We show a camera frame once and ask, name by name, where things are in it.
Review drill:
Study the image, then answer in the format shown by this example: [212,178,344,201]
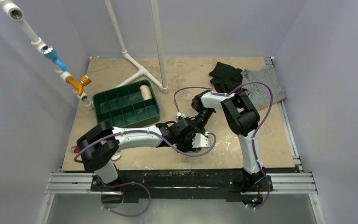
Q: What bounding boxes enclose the green divided organizer tray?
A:
[93,80,160,128]

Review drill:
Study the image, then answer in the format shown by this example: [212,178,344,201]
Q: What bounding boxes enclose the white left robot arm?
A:
[74,118,205,191]

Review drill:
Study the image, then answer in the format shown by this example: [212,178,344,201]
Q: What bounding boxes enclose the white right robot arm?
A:
[191,91,263,190]

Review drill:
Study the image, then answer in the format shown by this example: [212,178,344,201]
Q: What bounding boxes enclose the black striped underwear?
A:
[208,62,243,93]

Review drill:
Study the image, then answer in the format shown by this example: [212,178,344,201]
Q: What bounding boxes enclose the cream rolled underwear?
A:
[139,85,152,101]

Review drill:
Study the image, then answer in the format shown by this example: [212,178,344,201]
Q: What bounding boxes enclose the grey striped underwear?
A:
[241,67,287,111]

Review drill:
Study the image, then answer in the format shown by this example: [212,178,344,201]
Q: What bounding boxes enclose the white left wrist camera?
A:
[192,133,211,148]

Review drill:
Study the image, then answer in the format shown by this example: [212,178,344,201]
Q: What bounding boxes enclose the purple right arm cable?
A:
[173,81,274,210]

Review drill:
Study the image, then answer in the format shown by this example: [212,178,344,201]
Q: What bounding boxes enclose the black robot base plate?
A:
[90,168,273,205]

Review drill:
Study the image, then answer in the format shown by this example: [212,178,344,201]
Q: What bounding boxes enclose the white PVC pipe frame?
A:
[88,0,169,93]

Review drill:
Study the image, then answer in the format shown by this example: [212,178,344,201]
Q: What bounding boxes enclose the adjustable wrench red handle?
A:
[70,145,122,161]

